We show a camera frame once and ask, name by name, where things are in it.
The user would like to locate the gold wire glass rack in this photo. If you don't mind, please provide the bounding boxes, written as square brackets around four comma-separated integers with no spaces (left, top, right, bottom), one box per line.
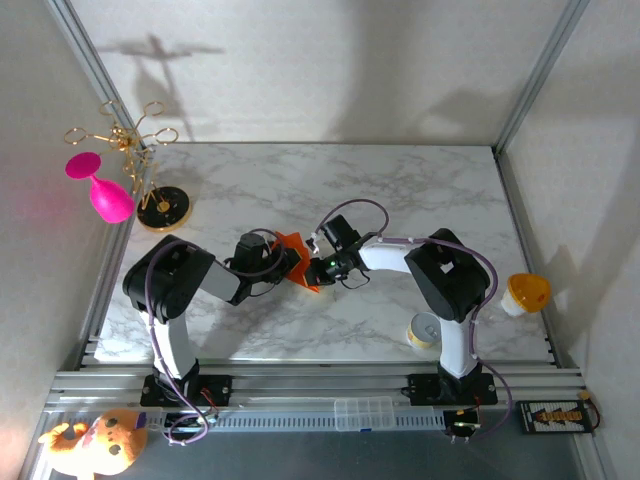
[63,99,194,234]

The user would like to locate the yellow tin can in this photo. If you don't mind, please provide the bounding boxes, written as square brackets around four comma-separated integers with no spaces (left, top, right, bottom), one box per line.
[405,311,445,351]

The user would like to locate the grey slotted cable duct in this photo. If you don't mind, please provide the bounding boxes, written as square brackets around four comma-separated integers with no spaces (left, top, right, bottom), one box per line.
[162,405,449,434]

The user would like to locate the clear plastic organizer box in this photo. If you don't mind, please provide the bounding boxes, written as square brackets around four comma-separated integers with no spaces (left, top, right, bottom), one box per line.
[333,396,396,432]

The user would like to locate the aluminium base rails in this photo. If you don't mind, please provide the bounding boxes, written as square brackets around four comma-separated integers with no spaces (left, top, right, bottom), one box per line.
[44,367,589,416]

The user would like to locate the yellow plug with black wire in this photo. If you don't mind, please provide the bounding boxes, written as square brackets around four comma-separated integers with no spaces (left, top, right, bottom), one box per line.
[577,392,604,432]

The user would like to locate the orange plush toy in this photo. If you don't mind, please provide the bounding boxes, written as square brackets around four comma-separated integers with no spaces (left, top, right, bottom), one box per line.
[37,407,150,477]

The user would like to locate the aluminium corner post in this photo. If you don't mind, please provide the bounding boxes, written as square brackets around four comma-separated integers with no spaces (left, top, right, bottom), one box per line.
[43,0,157,154]
[492,0,592,154]

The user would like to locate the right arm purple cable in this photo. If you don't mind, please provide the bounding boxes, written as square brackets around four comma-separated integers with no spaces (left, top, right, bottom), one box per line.
[313,198,514,444]

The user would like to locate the aluminium side rail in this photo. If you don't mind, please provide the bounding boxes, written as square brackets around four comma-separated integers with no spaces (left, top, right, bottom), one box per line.
[77,147,159,371]
[492,144,569,369]

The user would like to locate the orange and white goblet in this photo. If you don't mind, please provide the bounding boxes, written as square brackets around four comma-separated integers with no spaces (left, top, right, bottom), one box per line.
[502,272,553,319]

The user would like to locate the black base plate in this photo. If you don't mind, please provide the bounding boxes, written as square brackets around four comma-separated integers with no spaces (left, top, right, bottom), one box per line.
[408,372,499,407]
[140,373,234,407]

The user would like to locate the pink wine glass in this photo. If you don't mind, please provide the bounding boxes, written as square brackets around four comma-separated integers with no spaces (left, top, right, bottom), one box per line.
[64,151,137,225]

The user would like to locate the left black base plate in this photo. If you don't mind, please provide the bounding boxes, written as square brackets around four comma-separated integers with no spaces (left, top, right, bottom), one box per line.
[140,373,234,407]

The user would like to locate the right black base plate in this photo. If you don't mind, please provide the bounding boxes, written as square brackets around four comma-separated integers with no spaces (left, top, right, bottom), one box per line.
[408,372,499,407]

